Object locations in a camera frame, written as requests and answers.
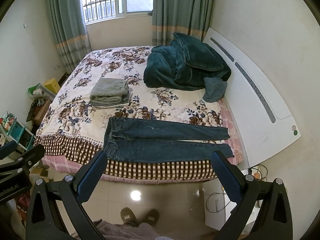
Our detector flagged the dark blue denim jeans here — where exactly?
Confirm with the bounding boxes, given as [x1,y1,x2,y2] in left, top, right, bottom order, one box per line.
[103,117,234,164]

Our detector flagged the teal white shelf rack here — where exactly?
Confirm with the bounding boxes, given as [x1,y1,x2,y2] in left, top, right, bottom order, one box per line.
[1,113,35,151]

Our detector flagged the white bedside cabinet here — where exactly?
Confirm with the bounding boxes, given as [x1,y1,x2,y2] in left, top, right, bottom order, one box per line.
[203,178,228,230]

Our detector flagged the brown cardboard box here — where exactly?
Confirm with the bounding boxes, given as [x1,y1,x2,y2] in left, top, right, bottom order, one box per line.
[33,99,52,125]

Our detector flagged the left dark slipper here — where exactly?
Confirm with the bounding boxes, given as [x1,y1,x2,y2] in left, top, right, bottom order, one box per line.
[120,207,138,227]

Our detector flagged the dark slipper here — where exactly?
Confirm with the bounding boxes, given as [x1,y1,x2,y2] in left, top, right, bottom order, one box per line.
[143,209,160,227]
[120,207,138,227]

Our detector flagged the white paper roll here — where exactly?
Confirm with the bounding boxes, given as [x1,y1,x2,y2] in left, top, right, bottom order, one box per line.
[33,88,47,99]

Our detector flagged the white bed headboard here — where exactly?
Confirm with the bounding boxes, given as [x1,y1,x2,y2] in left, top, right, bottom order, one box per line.
[204,28,301,170]

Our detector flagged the yellow cardboard box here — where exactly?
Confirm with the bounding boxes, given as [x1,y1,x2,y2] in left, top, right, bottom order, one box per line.
[43,78,61,94]

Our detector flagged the right dark slipper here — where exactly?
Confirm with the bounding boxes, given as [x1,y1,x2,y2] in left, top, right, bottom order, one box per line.
[143,209,160,227]

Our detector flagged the floral bed cover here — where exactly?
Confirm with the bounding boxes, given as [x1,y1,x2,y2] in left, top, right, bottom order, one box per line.
[36,46,227,173]

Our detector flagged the dark teal plush blanket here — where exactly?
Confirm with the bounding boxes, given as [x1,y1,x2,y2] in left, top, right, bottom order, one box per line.
[143,33,232,102]

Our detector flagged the right green curtain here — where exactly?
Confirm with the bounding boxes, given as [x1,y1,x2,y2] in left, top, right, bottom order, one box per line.
[152,0,214,46]

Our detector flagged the black floor cable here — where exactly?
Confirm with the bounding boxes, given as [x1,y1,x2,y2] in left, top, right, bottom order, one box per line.
[204,191,238,214]

